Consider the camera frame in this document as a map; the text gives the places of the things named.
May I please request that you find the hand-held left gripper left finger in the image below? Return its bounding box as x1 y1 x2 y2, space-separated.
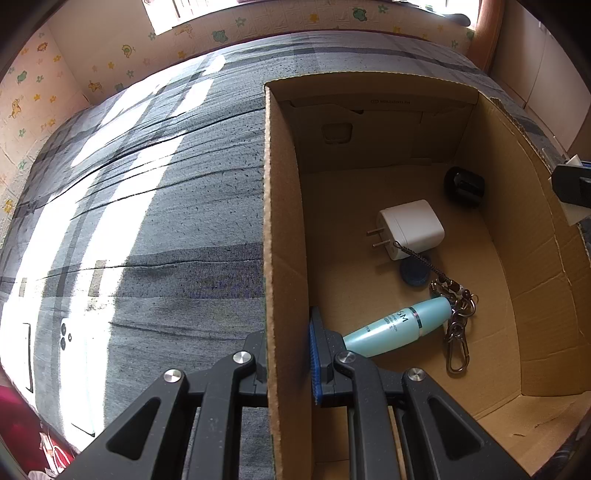
69 330 269 480

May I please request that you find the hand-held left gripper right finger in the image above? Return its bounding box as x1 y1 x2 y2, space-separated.
307 305 532 480

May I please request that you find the white remote control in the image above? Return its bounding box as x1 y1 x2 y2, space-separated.
558 154 585 227

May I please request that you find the brown cardboard box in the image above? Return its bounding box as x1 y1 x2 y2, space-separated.
262 71 591 480

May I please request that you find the teal cosmetic bottle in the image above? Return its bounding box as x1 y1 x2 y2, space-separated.
342 296 453 358

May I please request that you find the black round cap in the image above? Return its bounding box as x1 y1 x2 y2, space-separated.
444 166 486 208

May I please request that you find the keychain with blue fob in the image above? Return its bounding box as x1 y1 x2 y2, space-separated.
398 244 476 374

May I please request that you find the white charger plug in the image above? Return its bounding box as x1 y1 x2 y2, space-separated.
367 199 445 260

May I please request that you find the beige wooden wardrobe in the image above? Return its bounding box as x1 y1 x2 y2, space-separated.
489 0 591 158

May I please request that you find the orange curtain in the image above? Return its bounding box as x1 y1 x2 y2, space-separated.
468 0 509 77

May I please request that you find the white smartphone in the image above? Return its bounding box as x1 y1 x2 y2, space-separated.
59 318 98 438

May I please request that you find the white flat device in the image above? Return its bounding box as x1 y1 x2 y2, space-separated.
18 322 35 394

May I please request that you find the red cloth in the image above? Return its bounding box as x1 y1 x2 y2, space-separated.
0 369 77 476

